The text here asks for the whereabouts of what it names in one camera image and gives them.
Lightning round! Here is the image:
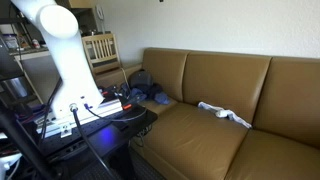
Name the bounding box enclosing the thin white cable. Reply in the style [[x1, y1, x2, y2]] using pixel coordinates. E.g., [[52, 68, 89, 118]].
[[120, 67, 131, 88]]

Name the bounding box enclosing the brown leather couch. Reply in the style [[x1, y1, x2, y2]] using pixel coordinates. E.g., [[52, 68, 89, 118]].
[[94, 47, 320, 180]]

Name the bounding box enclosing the blue denim clothing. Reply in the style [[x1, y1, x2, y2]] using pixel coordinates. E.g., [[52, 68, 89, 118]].
[[119, 83, 171, 106]]

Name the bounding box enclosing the grey fabric bag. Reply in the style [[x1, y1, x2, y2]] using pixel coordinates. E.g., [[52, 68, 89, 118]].
[[129, 69, 154, 90]]

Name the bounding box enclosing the black robot table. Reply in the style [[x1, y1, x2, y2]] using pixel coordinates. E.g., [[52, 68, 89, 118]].
[[19, 103, 159, 168]]

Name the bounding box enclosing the white crumpled cloth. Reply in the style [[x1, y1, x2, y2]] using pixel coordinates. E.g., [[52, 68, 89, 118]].
[[197, 101, 253, 130]]

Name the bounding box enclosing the light wooden chair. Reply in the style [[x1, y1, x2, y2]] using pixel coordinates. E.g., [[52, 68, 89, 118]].
[[81, 33, 123, 76]]

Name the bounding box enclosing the black tripod pole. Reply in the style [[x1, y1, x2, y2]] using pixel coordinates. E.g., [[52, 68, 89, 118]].
[[0, 103, 61, 180]]

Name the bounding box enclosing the clear plastic jar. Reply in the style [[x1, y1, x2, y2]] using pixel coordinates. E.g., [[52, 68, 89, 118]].
[[3, 33, 19, 50]]

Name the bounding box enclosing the thin black cable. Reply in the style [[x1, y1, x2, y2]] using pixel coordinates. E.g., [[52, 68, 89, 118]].
[[83, 103, 148, 123]]

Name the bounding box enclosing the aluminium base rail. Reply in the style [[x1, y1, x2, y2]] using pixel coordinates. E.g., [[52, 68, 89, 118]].
[[43, 99, 124, 138]]

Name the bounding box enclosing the thick black cable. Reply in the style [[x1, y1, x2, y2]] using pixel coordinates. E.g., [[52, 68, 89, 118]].
[[69, 103, 116, 180]]

